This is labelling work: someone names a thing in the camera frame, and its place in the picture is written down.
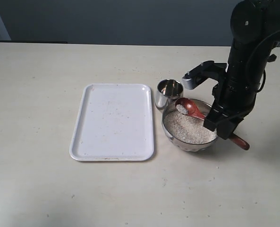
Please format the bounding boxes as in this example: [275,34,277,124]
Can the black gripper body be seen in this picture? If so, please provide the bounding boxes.
[212,59,269,118]

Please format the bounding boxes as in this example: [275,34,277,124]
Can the brown wooden spoon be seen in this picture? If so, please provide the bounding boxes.
[175,97,250,150]

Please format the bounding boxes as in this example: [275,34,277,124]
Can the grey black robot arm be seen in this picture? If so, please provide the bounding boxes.
[204,0,280,139]

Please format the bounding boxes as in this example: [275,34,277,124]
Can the large steel bowl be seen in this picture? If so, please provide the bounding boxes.
[162,102,218,152]

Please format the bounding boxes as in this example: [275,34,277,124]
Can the white rice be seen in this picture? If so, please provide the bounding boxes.
[164,111,217,144]

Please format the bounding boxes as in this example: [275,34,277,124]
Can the small steel cup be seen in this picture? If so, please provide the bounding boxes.
[154,79,184,112]

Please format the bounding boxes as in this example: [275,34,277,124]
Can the white rectangular plastic tray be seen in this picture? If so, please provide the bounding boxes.
[69,83,155,162]

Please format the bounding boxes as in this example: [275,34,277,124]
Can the black cable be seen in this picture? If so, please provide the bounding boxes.
[215,26,280,126]

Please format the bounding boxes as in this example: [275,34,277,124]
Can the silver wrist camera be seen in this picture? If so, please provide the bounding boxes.
[182,61,228,90]

